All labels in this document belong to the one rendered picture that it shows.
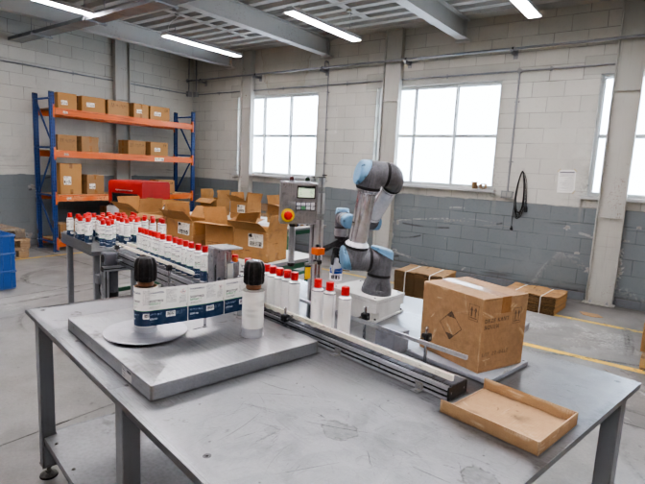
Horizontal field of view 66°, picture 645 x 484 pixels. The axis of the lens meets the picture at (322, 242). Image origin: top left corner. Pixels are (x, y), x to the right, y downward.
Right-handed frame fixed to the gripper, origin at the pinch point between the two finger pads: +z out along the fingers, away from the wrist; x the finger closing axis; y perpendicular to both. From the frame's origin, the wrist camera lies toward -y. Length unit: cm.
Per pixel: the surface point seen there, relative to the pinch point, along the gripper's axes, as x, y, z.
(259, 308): -90, 17, -2
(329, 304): -68, 35, -2
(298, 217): -53, 9, -34
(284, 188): -57, 3, -46
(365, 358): -78, 57, 12
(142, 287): -115, -19, -9
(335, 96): 524, -305, -179
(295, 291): -62, 14, -3
